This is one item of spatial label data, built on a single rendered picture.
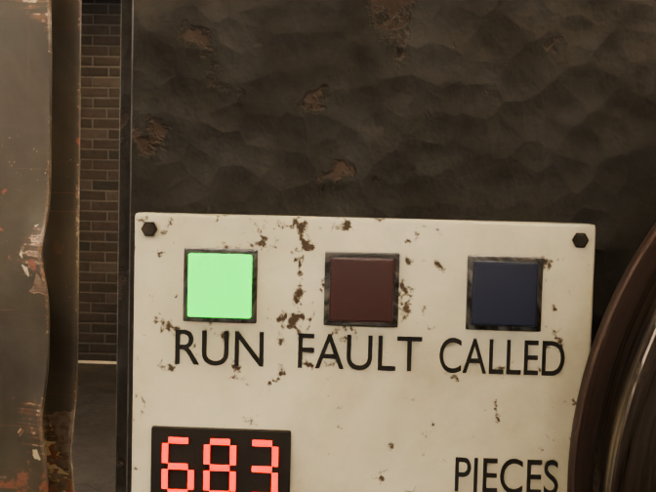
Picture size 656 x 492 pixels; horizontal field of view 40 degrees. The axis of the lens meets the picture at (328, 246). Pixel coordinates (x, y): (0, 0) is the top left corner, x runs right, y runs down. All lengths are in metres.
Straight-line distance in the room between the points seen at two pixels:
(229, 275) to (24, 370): 2.68
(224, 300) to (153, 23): 0.17
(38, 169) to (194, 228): 2.59
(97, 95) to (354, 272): 6.32
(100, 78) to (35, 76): 3.69
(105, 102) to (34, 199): 3.72
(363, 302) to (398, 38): 0.15
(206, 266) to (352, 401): 0.11
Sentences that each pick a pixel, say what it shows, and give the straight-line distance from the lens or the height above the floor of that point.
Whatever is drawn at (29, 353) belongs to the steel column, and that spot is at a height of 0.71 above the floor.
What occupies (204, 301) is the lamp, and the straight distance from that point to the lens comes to 0.51.
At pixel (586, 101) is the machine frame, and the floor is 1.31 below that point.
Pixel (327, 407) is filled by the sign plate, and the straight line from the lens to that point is 0.52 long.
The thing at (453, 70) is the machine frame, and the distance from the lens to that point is 0.53.
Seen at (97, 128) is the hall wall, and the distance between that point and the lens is 6.77.
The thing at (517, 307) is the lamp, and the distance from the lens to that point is 0.51.
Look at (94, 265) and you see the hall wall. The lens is 6.78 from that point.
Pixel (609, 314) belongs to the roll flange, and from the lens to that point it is 0.45.
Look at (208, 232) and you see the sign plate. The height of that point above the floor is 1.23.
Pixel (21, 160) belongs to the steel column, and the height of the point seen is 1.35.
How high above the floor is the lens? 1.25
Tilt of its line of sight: 3 degrees down
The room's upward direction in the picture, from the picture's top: 1 degrees clockwise
